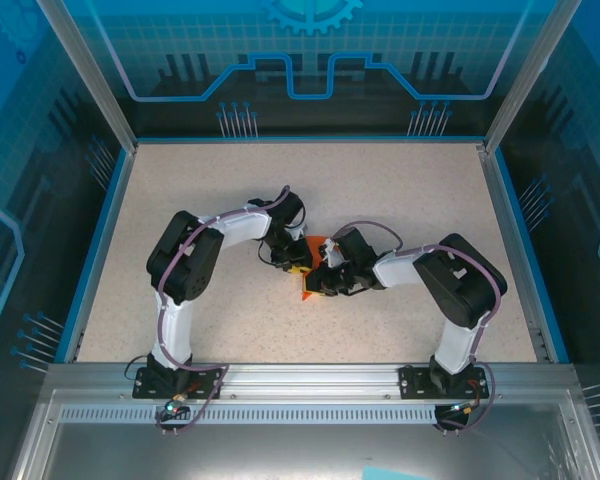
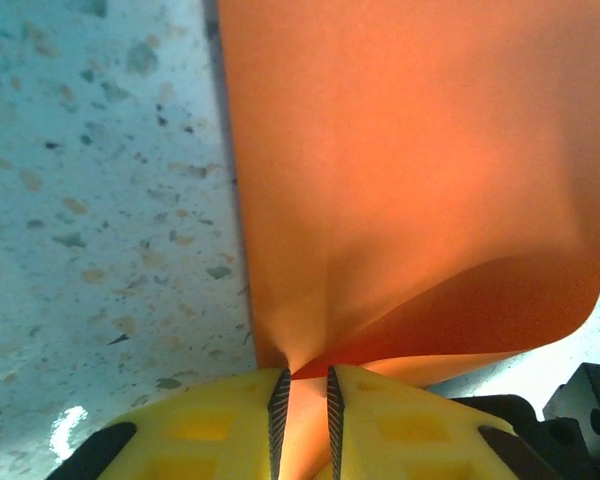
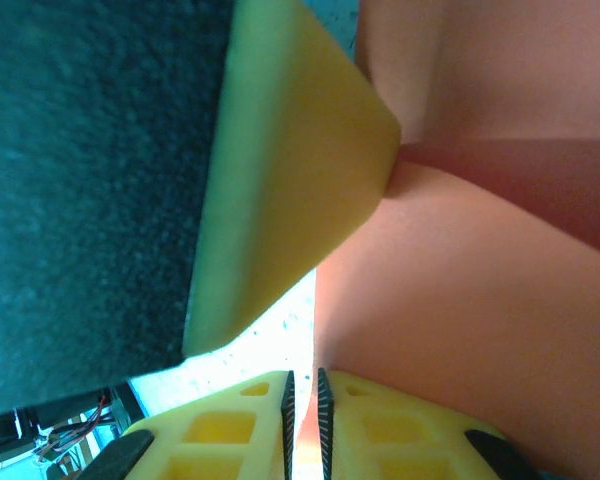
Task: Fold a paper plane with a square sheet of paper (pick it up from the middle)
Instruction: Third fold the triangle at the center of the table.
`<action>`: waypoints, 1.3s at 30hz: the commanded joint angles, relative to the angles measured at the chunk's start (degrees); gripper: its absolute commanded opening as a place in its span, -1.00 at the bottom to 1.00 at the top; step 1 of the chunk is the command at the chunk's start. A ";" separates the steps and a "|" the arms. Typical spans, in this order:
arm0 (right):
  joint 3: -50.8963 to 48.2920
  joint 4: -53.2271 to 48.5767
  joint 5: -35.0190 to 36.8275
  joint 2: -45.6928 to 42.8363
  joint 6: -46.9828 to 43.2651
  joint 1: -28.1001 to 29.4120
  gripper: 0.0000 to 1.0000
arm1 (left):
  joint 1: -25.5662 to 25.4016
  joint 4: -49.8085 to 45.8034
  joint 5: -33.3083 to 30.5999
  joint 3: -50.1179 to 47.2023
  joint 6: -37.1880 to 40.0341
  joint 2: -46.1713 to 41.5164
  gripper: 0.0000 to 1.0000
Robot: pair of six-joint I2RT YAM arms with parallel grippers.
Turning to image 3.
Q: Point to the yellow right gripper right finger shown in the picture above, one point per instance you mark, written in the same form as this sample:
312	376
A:
405	435

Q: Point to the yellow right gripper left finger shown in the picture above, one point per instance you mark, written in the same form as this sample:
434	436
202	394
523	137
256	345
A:
220	430

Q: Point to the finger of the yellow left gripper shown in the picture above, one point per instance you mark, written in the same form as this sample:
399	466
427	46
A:
290	175

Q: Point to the orange cloth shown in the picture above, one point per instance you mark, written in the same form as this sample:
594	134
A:
480	300

